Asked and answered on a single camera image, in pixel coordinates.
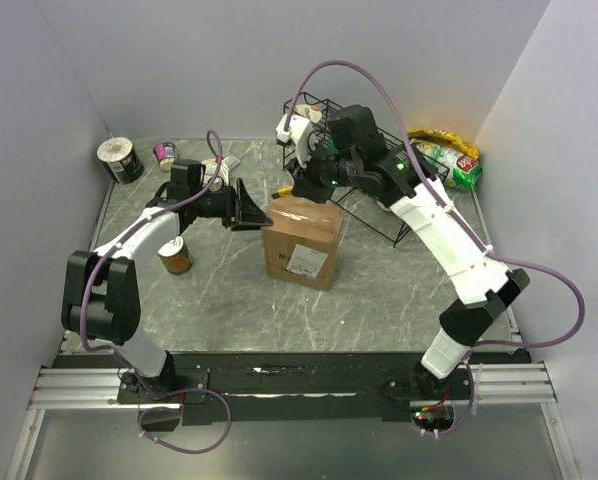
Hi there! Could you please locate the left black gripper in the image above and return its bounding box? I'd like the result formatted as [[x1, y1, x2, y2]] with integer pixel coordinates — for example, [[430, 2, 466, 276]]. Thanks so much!
[[192, 179, 273, 232]]

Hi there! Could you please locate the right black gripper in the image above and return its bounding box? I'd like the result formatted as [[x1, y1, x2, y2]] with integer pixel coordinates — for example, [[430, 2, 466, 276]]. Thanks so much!
[[286, 139, 360, 204]]

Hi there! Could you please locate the brown cardboard express box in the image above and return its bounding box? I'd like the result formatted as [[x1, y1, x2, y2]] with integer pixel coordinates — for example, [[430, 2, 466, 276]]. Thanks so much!
[[261, 197, 344, 291]]

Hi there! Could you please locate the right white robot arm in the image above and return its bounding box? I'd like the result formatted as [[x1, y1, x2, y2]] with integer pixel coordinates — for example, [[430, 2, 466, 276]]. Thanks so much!
[[276, 105, 530, 399]]

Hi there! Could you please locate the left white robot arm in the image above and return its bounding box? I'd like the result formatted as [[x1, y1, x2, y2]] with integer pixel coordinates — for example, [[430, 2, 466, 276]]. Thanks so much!
[[61, 160, 273, 402]]

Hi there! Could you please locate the yogurt cup in rack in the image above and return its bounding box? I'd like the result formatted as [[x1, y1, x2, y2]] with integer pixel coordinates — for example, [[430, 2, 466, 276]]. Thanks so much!
[[293, 103, 324, 128]]

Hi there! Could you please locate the brown tin can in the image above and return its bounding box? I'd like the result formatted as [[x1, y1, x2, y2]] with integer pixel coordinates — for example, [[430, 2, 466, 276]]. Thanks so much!
[[157, 236, 193, 275]]

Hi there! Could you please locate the purple yogurt cup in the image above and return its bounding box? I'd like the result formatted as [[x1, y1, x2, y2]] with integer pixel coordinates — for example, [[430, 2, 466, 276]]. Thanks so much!
[[153, 141, 178, 172]]

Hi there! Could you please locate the yellow snack bag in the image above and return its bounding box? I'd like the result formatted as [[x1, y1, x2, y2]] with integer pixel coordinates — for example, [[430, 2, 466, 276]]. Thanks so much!
[[407, 128, 480, 160]]

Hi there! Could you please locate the black paper cup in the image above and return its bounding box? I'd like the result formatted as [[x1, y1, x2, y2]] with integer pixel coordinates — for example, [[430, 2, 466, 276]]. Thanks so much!
[[96, 137, 144, 185]]

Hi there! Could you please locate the green chips bag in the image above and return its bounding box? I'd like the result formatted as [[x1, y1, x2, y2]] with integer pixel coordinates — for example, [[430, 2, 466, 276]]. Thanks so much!
[[411, 139, 483, 191]]

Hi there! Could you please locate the circuit board with leds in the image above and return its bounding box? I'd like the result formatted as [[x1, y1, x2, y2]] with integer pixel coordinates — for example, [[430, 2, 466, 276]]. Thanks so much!
[[411, 404, 455, 431]]

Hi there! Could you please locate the black wire rack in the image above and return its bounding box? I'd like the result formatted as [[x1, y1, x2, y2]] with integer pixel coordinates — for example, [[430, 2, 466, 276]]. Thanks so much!
[[282, 91, 451, 249]]

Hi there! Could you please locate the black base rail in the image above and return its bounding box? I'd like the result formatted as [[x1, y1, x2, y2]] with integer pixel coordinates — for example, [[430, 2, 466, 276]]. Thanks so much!
[[53, 349, 530, 427]]

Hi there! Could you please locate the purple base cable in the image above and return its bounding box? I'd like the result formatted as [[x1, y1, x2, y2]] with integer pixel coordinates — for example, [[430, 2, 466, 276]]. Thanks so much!
[[137, 388, 237, 456]]

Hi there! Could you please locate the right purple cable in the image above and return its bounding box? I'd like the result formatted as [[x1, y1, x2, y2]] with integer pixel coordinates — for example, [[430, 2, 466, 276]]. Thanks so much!
[[286, 60, 588, 351]]

